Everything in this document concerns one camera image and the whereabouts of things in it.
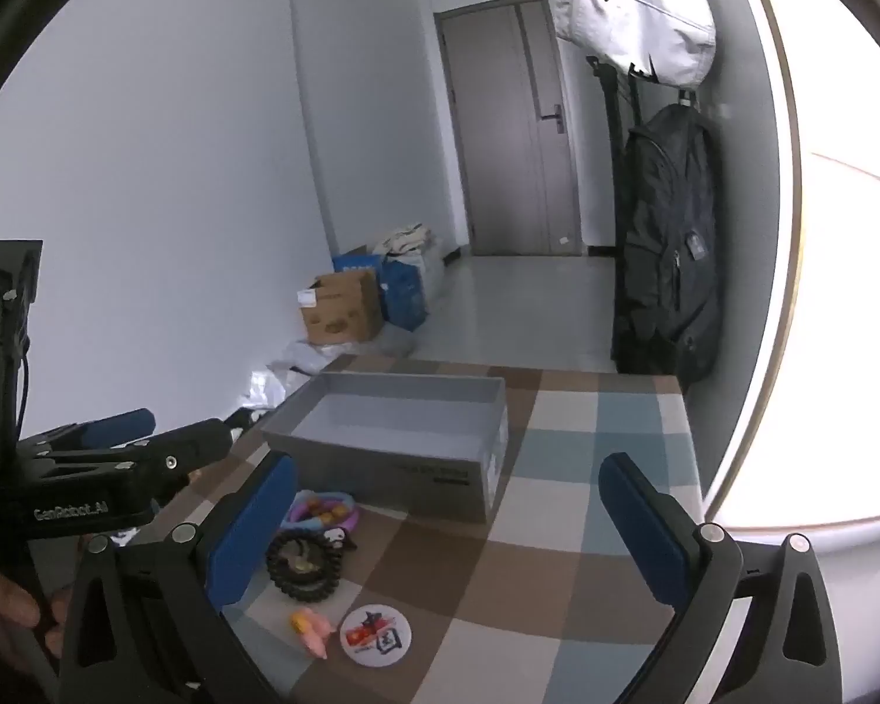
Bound blue ring bracelet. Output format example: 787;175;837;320
277;488;361;534

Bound pink yellow hair clip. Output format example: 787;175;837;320
289;607;335;659

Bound grey door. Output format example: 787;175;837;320
435;0;583;256

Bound black coat rack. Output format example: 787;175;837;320
587;56;648;375

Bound person's left hand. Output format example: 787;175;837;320
0;572;73;674

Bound blue shopping bag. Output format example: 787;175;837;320
332;251;427;332

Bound grey cardboard box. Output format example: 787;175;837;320
262;372;509;524

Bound cream tote bag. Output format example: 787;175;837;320
373;222;434;256

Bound black backpack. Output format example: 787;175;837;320
612;103;723;390

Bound checkered table cloth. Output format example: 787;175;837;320
115;353;706;704

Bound white plastic bag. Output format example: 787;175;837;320
238;340;340;412

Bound brown cardboard box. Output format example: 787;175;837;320
297;269;384;347

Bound black spiral hair tie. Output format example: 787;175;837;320
265;527;345;601

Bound white round badge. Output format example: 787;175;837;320
338;604;413;669

